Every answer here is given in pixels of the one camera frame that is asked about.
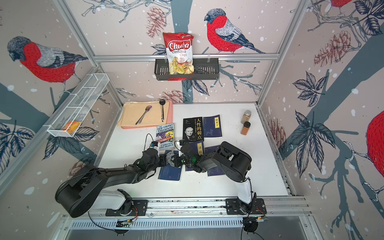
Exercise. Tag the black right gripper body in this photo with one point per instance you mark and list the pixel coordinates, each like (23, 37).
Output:
(180, 161)

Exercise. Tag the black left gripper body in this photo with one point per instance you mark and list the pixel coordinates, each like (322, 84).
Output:
(160, 162)

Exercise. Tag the blue book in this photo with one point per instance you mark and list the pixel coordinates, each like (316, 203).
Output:
(199, 148)
(169, 173)
(212, 127)
(216, 171)

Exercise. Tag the grey striped cloth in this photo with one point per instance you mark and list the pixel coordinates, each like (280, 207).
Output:
(172, 158)

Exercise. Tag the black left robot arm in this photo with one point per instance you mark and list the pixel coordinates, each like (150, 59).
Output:
(78, 194)

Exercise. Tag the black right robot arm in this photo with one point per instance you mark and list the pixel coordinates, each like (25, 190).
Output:
(234, 162)

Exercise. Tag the black portrait cover book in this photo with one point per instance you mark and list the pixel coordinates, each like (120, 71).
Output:
(193, 129)

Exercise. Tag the Treehouse colourful paperback book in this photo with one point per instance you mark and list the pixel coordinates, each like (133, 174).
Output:
(165, 136)

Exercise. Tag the iridescent purple spoon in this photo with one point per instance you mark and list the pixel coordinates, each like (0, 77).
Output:
(147, 109)

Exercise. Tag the beige placemat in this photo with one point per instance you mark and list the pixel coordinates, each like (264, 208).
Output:
(141, 115)

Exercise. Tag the black ladle spoon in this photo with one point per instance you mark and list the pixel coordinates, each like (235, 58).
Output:
(162, 102)

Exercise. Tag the orange spice jar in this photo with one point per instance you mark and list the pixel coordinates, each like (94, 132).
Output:
(245, 129)

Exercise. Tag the beige spice jar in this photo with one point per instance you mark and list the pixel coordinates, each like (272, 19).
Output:
(246, 116)

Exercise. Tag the orange packet in shelf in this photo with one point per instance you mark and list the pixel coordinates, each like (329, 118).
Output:
(71, 127)

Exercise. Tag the red Chuba chips bag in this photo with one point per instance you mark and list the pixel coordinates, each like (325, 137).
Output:
(179, 53)

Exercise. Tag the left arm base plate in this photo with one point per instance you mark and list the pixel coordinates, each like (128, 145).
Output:
(129, 208)

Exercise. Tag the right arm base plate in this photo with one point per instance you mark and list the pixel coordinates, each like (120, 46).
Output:
(261, 206)

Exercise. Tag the black wall basket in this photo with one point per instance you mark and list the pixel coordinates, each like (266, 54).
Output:
(205, 69)

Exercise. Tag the white wire wall shelf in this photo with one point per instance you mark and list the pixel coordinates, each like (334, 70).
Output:
(77, 104)

